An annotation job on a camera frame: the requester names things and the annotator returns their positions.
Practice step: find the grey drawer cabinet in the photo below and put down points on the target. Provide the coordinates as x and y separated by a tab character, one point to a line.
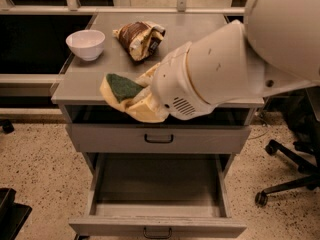
78	96

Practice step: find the black box at left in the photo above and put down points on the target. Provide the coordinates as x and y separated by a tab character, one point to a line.
12	215

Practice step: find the brown chip bag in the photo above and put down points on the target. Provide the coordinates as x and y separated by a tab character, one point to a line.
140	39

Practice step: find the white ceramic bowl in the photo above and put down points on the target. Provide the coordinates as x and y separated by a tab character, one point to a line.
87	45

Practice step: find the closed grey upper drawer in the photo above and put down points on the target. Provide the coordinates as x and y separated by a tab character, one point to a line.
103	138

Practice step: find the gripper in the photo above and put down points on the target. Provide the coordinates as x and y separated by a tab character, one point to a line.
171	80

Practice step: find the open grey lower drawer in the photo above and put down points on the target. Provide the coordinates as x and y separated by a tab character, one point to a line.
158	197

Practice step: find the green yellow sponge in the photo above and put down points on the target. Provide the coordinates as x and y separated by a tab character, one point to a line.
118	91

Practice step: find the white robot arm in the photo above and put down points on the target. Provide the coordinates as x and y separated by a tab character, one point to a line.
275	48

